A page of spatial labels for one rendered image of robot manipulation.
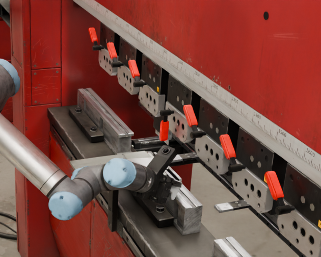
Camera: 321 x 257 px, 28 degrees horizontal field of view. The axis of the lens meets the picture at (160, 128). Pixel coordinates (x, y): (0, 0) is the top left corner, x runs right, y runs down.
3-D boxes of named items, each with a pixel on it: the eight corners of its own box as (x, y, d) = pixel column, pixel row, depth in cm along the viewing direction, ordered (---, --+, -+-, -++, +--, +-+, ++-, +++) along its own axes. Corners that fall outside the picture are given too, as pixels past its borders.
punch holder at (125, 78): (116, 81, 225) (118, 36, 219) (139, 80, 228) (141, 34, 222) (132, 96, 213) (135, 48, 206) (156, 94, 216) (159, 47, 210)
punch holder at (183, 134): (163, 125, 192) (167, 73, 185) (189, 122, 195) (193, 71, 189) (186, 146, 180) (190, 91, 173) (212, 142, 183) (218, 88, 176)
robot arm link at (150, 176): (129, 160, 177) (153, 169, 173) (138, 162, 181) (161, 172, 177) (120, 185, 177) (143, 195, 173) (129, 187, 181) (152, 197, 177)
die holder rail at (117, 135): (77, 109, 279) (77, 88, 275) (90, 107, 281) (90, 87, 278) (117, 157, 238) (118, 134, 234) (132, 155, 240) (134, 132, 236)
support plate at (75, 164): (69, 163, 206) (69, 160, 205) (144, 153, 216) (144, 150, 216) (87, 189, 191) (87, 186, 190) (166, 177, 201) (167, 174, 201)
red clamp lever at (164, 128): (157, 139, 188) (159, 109, 184) (170, 138, 189) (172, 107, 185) (160, 142, 186) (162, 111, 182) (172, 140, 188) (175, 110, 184)
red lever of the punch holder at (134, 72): (127, 58, 202) (135, 85, 199) (139, 58, 204) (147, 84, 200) (126, 61, 204) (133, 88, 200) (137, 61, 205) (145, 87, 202)
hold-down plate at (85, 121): (68, 114, 273) (68, 108, 271) (80, 113, 275) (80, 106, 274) (90, 143, 248) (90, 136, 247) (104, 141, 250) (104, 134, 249)
